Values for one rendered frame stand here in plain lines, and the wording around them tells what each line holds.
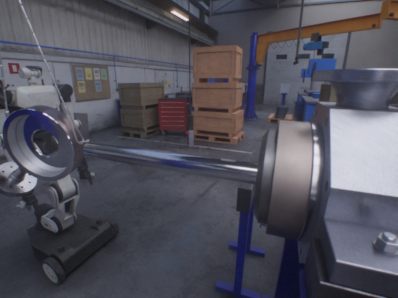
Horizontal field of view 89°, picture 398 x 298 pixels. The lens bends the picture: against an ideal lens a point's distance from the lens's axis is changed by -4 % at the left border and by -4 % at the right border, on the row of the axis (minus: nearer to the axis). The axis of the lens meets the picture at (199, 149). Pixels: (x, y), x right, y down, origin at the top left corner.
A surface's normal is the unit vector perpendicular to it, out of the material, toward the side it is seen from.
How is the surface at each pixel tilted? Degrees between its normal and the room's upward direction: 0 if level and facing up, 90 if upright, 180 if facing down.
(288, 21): 90
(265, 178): 70
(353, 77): 90
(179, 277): 0
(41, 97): 90
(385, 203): 90
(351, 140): 45
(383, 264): 0
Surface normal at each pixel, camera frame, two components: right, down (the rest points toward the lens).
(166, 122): -0.05, 0.31
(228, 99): -0.40, 0.29
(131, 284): 0.00, -0.95
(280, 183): -0.34, -0.01
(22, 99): 0.35, 0.21
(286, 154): -0.26, -0.43
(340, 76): -0.88, 0.14
